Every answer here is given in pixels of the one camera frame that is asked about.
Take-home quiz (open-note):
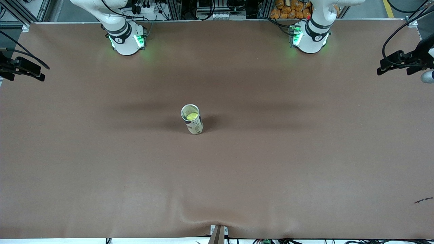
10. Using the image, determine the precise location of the blue white tennis ball can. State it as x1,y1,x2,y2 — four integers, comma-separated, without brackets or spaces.
180,104,204,135

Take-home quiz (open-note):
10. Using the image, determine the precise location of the yellow floor tape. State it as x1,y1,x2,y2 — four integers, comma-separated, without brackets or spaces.
383,0,396,18

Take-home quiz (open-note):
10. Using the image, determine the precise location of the pile of orange objects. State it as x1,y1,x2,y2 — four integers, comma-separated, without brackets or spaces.
270,0,312,20

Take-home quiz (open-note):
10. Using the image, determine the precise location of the white power strip with plugs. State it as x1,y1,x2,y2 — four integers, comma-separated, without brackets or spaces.
131,0,160,16

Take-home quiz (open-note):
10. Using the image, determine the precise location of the white terminal strip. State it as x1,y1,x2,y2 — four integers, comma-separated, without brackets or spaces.
212,12,246,20

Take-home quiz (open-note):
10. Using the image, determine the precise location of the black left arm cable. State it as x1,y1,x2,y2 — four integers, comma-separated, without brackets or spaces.
382,7,434,66

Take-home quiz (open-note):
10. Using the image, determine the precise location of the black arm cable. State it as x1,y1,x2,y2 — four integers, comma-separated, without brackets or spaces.
0,30,51,70
382,7,434,66

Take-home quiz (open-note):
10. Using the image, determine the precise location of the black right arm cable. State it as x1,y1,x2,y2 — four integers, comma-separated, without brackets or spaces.
0,30,51,70

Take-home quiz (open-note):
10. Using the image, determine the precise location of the aluminium frame post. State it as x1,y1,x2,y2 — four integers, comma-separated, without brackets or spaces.
405,0,434,28
0,0,51,29

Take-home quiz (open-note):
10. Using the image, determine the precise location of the table edge clamp bracket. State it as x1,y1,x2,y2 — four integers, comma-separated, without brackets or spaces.
210,224,229,244

